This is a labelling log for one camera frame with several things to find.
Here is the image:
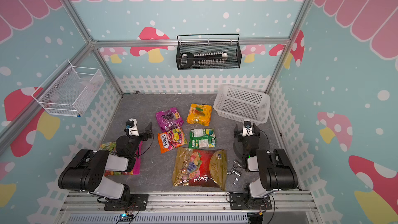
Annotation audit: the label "orange Fox's candy bag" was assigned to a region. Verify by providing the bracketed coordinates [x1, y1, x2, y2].
[158, 128, 188, 153]

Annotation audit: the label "purple grape candy bag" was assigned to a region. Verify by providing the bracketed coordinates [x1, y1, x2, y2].
[155, 107, 183, 132]

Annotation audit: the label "white plastic basket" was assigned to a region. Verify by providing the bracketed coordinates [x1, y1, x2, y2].
[214, 84, 271, 124]

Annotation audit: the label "yellow orange candy bag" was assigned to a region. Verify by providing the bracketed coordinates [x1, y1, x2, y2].
[187, 104, 212, 126]

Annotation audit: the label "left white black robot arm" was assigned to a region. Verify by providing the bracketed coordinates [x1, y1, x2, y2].
[58, 118, 153, 204]

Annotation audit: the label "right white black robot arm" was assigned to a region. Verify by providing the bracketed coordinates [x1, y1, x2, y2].
[233, 121, 299, 201]

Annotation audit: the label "silver metal clamp parts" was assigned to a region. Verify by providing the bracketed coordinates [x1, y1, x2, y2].
[227, 160, 243, 185]

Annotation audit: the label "pink fruit chewy candy bag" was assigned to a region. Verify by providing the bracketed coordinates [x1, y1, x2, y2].
[99, 142, 141, 176]

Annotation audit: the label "green candy bag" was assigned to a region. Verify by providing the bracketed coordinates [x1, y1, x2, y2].
[188, 128, 216, 149]

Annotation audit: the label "large gold red candy bag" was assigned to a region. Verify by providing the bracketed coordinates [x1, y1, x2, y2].
[172, 147, 228, 191]

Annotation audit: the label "black socket tool set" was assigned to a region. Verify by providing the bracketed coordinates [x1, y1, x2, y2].
[180, 52, 228, 68]

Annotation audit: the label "small circuit board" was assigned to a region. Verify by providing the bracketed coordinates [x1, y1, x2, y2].
[118, 213, 134, 223]

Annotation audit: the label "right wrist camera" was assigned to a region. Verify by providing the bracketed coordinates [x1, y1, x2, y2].
[243, 120, 253, 137]

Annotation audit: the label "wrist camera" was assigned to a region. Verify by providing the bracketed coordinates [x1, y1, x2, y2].
[124, 118, 139, 137]
[243, 120, 253, 137]

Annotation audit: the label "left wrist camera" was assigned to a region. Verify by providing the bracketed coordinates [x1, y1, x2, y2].
[124, 118, 139, 137]

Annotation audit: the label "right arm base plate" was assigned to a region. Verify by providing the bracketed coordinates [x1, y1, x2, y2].
[226, 192, 272, 211]

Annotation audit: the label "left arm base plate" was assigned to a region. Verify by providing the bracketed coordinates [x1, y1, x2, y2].
[104, 194, 149, 212]

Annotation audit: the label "black wire wall basket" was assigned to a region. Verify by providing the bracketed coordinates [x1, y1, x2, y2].
[176, 34, 242, 70]

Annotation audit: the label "white wire wall basket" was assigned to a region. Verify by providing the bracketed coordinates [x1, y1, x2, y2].
[31, 60, 105, 118]

